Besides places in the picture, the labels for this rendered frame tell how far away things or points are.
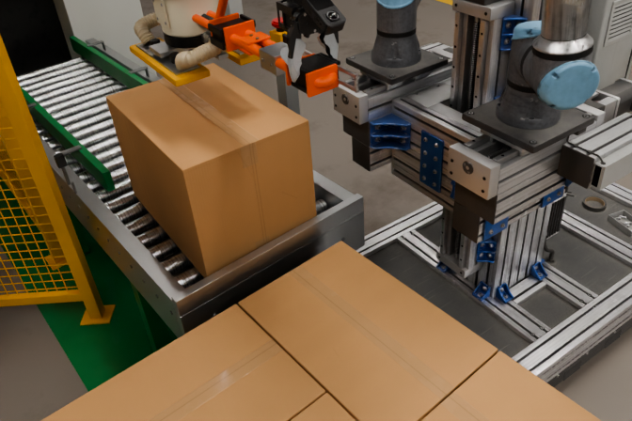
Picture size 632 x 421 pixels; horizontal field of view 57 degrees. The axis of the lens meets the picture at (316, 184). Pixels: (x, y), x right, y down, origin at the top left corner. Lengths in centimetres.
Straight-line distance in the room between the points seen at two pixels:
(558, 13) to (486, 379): 84
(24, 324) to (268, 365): 142
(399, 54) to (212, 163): 63
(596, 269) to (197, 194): 150
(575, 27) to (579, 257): 131
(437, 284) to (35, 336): 160
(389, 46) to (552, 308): 106
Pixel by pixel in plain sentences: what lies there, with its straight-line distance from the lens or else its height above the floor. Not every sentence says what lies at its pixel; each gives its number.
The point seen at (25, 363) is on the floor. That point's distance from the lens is 259.
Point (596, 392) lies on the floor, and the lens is 229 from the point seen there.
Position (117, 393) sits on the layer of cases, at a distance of 160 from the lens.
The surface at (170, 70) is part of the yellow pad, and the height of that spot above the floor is 115.
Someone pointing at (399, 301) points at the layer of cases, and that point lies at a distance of 168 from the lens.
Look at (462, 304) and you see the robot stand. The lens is 216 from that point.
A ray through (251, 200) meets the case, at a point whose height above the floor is 77.
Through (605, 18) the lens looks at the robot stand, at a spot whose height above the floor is 117.
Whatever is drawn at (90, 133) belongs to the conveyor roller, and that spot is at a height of 53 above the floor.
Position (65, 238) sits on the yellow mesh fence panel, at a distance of 235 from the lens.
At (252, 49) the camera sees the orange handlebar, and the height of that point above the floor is 126.
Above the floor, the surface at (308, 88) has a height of 125.
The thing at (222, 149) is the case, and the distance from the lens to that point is 160.
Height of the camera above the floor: 174
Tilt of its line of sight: 34 degrees down
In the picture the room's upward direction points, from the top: 5 degrees counter-clockwise
